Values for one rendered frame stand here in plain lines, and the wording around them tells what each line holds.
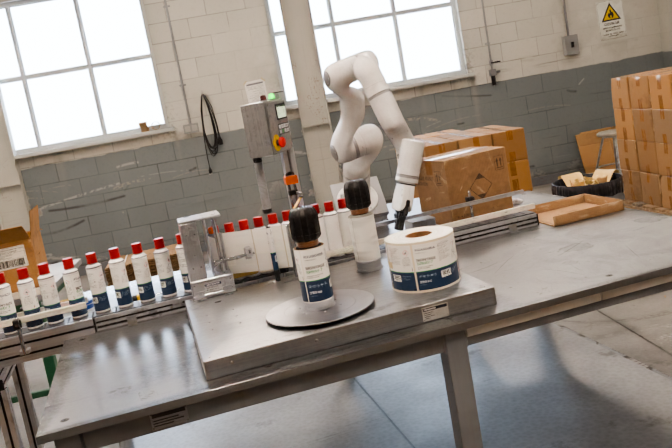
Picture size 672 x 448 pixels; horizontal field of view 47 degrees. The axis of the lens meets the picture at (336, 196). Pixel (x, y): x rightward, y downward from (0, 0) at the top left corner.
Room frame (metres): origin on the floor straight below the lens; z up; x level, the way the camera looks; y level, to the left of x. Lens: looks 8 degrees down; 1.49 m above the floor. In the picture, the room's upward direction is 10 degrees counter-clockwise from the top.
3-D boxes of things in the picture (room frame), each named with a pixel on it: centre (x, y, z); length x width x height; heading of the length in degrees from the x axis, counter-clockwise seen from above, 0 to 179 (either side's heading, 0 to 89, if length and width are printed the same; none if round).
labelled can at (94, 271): (2.52, 0.84, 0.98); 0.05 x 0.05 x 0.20
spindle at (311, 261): (2.08, 0.10, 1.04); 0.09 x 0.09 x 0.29
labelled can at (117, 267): (2.53, 0.77, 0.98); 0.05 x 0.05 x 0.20
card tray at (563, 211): (2.94, -0.89, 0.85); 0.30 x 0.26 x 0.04; 104
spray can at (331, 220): (2.71, 0.03, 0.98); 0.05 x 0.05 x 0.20
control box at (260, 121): (2.76, 0.20, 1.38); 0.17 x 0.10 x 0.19; 159
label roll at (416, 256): (2.17, -0.22, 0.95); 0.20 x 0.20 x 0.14
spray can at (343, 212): (2.72, -0.02, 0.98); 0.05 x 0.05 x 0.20
